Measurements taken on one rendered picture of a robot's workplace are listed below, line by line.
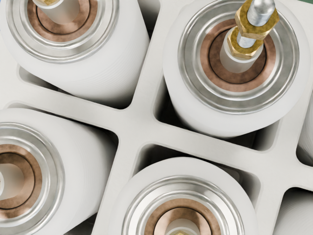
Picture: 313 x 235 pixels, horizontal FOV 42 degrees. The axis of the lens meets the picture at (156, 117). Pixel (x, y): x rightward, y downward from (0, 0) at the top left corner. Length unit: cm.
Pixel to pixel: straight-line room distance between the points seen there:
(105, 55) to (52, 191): 9
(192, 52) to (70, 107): 13
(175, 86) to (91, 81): 6
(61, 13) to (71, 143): 8
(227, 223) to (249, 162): 8
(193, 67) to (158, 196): 8
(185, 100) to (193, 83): 1
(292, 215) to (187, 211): 11
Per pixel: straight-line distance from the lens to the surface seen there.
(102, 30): 27
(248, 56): 23
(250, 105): 26
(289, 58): 27
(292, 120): 34
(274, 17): 19
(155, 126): 33
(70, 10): 27
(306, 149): 38
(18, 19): 29
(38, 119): 28
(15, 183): 27
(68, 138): 28
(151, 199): 26
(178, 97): 26
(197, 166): 26
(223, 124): 26
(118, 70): 30
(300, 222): 32
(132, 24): 28
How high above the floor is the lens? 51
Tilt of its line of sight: 83 degrees down
